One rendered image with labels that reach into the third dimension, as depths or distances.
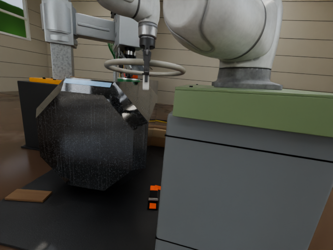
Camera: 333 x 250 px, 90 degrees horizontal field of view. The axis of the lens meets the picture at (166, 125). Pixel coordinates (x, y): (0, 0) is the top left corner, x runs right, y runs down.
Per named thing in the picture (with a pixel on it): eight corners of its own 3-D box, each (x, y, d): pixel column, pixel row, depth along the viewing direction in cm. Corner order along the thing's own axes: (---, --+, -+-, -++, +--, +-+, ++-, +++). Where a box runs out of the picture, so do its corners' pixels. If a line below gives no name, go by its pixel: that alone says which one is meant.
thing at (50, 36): (34, 40, 171) (29, -6, 160) (60, 47, 204) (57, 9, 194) (65, 42, 166) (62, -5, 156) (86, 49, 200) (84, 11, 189)
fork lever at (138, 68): (116, 55, 174) (116, 50, 172) (135, 57, 182) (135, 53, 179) (125, 74, 120) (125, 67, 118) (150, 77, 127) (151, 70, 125)
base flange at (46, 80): (26, 81, 175) (26, 76, 174) (61, 81, 222) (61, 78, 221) (68, 85, 169) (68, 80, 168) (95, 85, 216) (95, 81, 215)
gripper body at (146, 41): (155, 36, 75) (154, 58, 76) (154, 42, 83) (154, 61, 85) (138, 34, 74) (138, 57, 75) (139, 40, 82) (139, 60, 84)
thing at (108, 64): (102, 71, 116) (102, 67, 116) (167, 78, 134) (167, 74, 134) (105, 59, 72) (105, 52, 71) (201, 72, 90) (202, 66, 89)
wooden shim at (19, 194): (4, 200, 111) (4, 198, 110) (17, 190, 120) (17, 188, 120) (42, 202, 111) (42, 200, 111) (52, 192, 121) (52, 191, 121)
